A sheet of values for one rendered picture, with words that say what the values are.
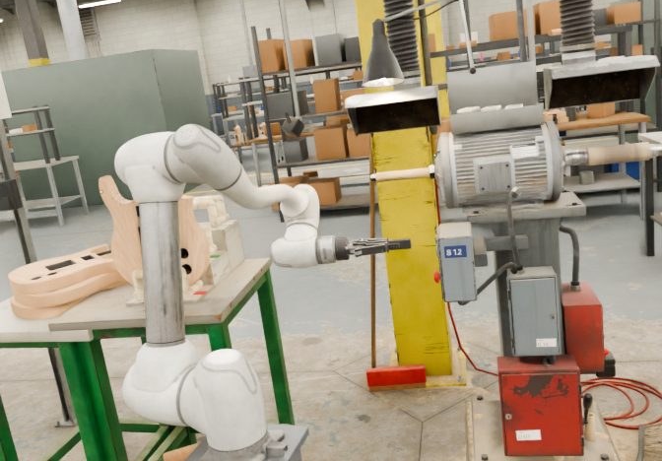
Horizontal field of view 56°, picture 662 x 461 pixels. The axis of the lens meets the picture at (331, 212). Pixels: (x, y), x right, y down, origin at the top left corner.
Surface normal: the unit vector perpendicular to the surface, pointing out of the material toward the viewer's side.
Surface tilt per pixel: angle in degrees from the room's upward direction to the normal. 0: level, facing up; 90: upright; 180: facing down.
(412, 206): 90
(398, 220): 90
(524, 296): 90
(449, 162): 65
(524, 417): 90
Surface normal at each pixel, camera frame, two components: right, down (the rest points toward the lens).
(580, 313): -0.18, 0.24
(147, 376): -0.39, 0.00
